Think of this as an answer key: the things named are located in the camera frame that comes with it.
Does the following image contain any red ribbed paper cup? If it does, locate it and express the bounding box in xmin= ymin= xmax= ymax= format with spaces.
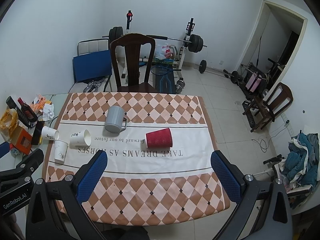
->
xmin=145 ymin=128 xmax=173 ymax=148

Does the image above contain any white paper cup lying left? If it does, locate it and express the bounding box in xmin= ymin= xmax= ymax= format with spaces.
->
xmin=41 ymin=126 xmax=60 ymax=141

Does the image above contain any white paper cup lying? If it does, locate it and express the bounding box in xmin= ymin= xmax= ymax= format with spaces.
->
xmin=41 ymin=126 xmax=60 ymax=141
xmin=69 ymin=129 xmax=92 ymax=146

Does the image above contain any white paper cup upside down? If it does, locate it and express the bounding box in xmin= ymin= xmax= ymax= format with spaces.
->
xmin=54 ymin=140 xmax=68 ymax=163

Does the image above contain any white paper cup lying centre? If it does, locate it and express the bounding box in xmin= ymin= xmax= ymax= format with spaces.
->
xmin=69 ymin=129 xmax=92 ymax=146

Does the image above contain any orange cardboard box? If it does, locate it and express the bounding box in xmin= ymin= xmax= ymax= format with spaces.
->
xmin=11 ymin=126 xmax=32 ymax=155

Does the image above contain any yellow plastic bag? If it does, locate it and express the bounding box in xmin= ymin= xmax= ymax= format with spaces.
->
xmin=0 ymin=109 xmax=18 ymax=142

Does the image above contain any dark sauce bottle red label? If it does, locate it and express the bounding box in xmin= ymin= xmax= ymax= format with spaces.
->
xmin=17 ymin=98 xmax=38 ymax=122

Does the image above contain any black rectangular box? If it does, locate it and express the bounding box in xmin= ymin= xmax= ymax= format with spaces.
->
xmin=6 ymin=96 xmax=36 ymax=128

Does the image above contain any orange snack wrapper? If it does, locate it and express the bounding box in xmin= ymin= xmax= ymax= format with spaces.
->
xmin=30 ymin=94 xmax=52 ymax=114

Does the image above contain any crumpled white tissue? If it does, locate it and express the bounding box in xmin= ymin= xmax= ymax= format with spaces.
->
xmin=42 ymin=103 xmax=55 ymax=121

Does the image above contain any pile of blue clothes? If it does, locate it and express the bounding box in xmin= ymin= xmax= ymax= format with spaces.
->
xmin=279 ymin=132 xmax=319 ymax=192

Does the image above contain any grey plastic mug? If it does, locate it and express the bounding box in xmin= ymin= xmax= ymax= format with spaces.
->
xmin=104 ymin=106 xmax=127 ymax=134

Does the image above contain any checkered brown pink tablecloth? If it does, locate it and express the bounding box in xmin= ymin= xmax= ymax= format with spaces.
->
xmin=42 ymin=92 xmax=230 ymax=225

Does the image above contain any blue folding chair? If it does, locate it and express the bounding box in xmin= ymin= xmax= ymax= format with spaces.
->
xmin=73 ymin=37 xmax=112 ymax=93

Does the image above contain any small barbell on floor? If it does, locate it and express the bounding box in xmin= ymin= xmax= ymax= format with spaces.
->
xmin=197 ymin=60 xmax=241 ymax=85

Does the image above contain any chrome dumbbell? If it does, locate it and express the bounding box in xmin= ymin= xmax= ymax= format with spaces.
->
xmin=175 ymin=77 xmax=185 ymax=94

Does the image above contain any blue exercise mat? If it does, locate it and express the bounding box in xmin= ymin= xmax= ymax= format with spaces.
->
xmin=150 ymin=64 xmax=176 ymax=94

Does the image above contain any weight bench rack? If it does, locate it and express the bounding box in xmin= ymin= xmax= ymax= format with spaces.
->
xmin=120 ymin=10 xmax=201 ymax=81

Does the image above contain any barbell with black plates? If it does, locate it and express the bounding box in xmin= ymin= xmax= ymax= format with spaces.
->
xmin=103 ymin=27 xmax=207 ymax=53

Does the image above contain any red white plastic bag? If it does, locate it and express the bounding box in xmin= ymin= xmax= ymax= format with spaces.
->
xmin=155 ymin=43 xmax=175 ymax=61

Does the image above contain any black cable on floor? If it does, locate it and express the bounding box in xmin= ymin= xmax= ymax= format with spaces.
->
xmin=251 ymin=122 xmax=288 ymax=155

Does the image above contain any dark wooden chair by wall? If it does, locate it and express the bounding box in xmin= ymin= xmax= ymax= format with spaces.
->
xmin=242 ymin=82 xmax=293 ymax=132

